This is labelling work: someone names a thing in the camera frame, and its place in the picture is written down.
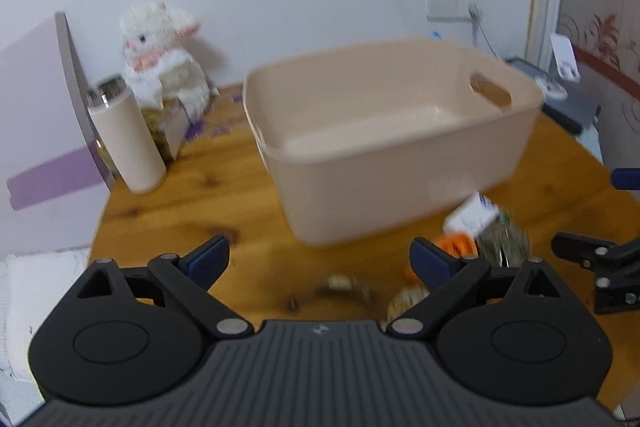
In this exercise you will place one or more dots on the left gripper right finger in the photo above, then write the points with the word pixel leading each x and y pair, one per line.
pixel 470 298

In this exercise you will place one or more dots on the purple white headboard panel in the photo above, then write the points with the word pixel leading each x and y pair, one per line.
pixel 54 185

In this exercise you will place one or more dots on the orange small object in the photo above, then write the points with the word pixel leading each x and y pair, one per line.
pixel 450 249

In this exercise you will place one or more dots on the tissue box under bunny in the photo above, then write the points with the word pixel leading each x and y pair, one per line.
pixel 169 127

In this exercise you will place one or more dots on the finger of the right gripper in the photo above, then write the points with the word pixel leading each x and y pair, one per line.
pixel 625 178
pixel 615 268

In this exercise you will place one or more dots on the beige plastic storage bin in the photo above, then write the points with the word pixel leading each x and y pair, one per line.
pixel 365 138

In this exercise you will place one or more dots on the dark grey tablet device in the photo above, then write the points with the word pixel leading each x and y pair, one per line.
pixel 569 108

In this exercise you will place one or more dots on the white plush bunny toy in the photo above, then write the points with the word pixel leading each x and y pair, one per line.
pixel 158 68

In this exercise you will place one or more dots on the white wall switch socket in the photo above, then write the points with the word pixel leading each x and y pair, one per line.
pixel 449 10

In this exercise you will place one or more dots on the white blue small carton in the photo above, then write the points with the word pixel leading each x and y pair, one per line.
pixel 472 217

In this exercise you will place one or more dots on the beige thermos bottle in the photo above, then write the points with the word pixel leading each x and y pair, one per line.
pixel 123 131

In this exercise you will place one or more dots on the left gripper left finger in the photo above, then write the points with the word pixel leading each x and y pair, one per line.
pixel 166 299

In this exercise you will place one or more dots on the clear wrapped snack packet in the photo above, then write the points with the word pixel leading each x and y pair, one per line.
pixel 502 244

